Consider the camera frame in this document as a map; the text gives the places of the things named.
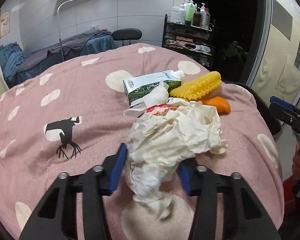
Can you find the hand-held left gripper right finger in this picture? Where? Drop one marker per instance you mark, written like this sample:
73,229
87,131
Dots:
188,180

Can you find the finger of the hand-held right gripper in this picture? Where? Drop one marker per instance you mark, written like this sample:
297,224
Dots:
285,103
281,116

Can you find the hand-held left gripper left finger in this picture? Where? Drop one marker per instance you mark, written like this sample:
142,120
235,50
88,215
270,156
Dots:
115,170

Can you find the black trash bin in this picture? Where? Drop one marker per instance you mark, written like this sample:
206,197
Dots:
262,110

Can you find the white paper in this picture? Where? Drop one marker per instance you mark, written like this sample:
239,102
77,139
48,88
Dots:
170,140

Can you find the person's right hand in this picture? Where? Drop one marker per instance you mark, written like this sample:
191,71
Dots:
298,160

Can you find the potted plant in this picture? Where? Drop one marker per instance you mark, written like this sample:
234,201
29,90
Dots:
235,53

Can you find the red white wrapper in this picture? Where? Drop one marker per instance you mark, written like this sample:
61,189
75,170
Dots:
160,110

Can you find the pink spotted blanket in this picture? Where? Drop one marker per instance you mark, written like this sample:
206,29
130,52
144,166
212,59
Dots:
90,92

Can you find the white tissue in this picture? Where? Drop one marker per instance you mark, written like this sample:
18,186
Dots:
156,95

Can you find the green white milk carton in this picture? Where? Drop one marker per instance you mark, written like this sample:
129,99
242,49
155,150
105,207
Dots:
140,87

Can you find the grey framed sliding door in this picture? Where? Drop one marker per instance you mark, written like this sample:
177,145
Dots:
266,17

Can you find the yellow foam fruit net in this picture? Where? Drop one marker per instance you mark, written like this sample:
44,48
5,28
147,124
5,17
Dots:
197,87

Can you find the clear ribbed bottle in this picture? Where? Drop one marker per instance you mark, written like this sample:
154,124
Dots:
205,20

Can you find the black trolley cart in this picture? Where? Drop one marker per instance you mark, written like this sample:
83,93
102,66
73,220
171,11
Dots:
187,40

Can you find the brown bottle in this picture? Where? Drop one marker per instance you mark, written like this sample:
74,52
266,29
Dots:
197,18

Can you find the massage bed with blue cover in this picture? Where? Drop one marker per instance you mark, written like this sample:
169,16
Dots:
100,45

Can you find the small white pump bottle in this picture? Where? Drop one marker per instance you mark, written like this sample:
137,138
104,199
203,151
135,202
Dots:
202,7

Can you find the green pump bottle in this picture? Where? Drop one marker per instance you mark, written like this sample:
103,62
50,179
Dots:
189,13

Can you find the grey blanket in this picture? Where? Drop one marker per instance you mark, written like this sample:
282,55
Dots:
72,43

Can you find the black round stool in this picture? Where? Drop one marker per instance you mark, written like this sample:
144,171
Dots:
127,33

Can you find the white jar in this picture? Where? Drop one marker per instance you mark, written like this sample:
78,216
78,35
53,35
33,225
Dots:
175,15

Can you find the white floor lamp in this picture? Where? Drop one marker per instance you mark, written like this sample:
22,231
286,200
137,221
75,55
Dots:
60,30

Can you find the pile of blue bedding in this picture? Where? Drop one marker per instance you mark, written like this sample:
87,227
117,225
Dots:
11,60

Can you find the wall poster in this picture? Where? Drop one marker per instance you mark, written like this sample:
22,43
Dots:
5,22

